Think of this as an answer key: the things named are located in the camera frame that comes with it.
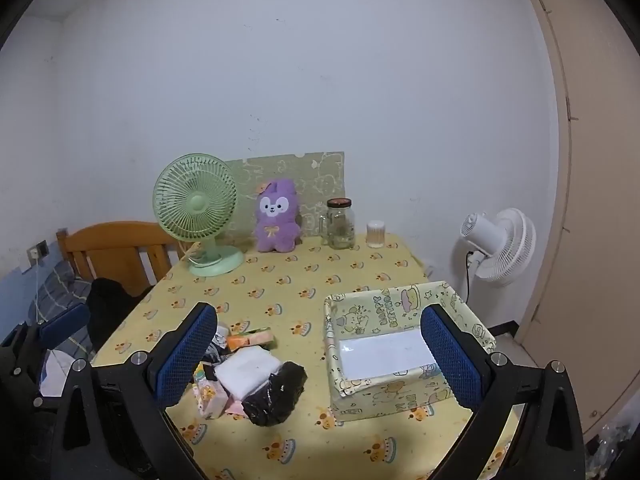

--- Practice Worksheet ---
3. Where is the wooden chair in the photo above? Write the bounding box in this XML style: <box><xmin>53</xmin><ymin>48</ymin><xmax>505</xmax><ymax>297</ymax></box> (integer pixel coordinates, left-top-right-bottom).
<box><xmin>56</xmin><ymin>221</ymin><xmax>188</xmax><ymax>286</ymax></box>

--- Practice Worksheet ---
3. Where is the purple plush toy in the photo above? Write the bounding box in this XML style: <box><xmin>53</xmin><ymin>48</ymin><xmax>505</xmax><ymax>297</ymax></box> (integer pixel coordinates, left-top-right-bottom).
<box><xmin>254</xmin><ymin>178</ymin><xmax>303</xmax><ymax>253</ymax></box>

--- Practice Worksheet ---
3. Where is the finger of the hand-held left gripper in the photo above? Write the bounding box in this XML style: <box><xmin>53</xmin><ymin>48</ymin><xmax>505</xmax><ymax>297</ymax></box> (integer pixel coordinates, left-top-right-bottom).
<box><xmin>39</xmin><ymin>302</ymin><xmax>92</xmax><ymax>351</ymax></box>

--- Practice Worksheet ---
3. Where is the silver packet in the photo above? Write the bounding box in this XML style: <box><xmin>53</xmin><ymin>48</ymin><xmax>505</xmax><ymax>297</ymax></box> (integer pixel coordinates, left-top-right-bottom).
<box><xmin>210</xmin><ymin>323</ymin><xmax>233</xmax><ymax>351</ymax></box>

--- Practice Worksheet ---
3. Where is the black cloth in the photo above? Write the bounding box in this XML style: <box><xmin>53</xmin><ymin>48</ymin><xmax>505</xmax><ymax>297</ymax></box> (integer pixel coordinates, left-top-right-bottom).
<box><xmin>86</xmin><ymin>277</ymin><xmax>156</xmax><ymax>356</ymax></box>

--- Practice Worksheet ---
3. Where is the black plastic bag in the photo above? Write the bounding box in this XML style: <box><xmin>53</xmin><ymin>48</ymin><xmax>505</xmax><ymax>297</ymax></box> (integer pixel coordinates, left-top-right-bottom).
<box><xmin>241</xmin><ymin>361</ymin><xmax>307</xmax><ymax>427</ymax></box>

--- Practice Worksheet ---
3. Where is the green orange tissue pack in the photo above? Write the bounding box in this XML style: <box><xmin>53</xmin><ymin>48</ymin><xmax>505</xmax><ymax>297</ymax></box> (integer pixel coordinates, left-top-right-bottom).
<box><xmin>226</xmin><ymin>327</ymin><xmax>277</xmax><ymax>352</ymax></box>

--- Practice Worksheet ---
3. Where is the pink tissue pack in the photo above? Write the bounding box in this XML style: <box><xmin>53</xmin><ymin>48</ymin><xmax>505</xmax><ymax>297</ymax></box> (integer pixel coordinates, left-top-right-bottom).
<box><xmin>195</xmin><ymin>366</ymin><xmax>246</xmax><ymax>418</ymax></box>

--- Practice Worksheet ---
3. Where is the white standing fan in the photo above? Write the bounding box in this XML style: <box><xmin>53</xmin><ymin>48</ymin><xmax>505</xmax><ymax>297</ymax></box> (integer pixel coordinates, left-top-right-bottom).
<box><xmin>452</xmin><ymin>207</ymin><xmax>537</xmax><ymax>288</ymax></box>

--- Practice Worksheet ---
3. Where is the blue plaid bedding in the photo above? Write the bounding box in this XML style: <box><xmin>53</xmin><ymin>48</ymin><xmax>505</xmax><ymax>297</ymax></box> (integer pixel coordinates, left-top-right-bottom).
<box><xmin>0</xmin><ymin>260</ymin><xmax>96</xmax><ymax>361</ymax></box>

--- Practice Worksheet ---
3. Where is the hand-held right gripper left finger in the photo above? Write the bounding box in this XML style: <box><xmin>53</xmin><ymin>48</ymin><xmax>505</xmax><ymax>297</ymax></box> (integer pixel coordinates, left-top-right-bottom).
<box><xmin>50</xmin><ymin>301</ymin><xmax>219</xmax><ymax>480</ymax></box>

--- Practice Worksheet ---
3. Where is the white blue cloth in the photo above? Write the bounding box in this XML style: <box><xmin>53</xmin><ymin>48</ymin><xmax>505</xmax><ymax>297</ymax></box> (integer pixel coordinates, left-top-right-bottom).
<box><xmin>40</xmin><ymin>347</ymin><xmax>76</xmax><ymax>396</ymax></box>

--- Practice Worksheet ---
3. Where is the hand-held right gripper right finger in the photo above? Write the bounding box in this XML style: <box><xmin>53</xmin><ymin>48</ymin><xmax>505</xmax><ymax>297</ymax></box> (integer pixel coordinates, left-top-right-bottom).
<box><xmin>420</xmin><ymin>303</ymin><xmax>587</xmax><ymax>480</ymax></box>

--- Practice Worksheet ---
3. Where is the glass jar with handle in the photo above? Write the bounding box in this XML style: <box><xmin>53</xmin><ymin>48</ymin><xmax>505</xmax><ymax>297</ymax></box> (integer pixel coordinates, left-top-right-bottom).
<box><xmin>320</xmin><ymin>198</ymin><xmax>357</xmax><ymax>251</ymax></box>

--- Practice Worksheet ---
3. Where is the white charger cable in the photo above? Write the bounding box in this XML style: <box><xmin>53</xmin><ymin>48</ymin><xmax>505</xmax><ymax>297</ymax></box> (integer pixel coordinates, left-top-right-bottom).
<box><xmin>33</xmin><ymin>255</ymin><xmax>44</xmax><ymax>322</ymax></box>

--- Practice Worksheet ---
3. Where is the green desk fan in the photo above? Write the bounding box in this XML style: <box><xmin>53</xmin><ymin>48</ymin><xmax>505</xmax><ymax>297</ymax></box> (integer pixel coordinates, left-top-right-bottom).
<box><xmin>152</xmin><ymin>152</ymin><xmax>246</xmax><ymax>277</ymax></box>

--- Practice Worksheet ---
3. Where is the green printed board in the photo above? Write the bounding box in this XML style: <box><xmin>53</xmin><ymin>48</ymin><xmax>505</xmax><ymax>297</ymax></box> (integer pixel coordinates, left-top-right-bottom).
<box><xmin>223</xmin><ymin>150</ymin><xmax>347</xmax><ymax>238</ymax></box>

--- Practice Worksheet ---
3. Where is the beige door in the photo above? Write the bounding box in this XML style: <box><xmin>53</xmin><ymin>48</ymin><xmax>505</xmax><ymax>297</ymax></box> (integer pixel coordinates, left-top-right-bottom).
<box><xmin>517</xmin><ymin>0</ymin><xmax>640</xmax><ymax>436</ymax></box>

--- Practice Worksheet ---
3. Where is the yellow printed storage box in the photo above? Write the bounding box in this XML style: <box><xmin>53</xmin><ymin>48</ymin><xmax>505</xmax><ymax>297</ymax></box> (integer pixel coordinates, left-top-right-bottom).
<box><xmin>323</xmin><ymin>281</ymin><xmax>497</xmax><ymax>423</ymax></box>

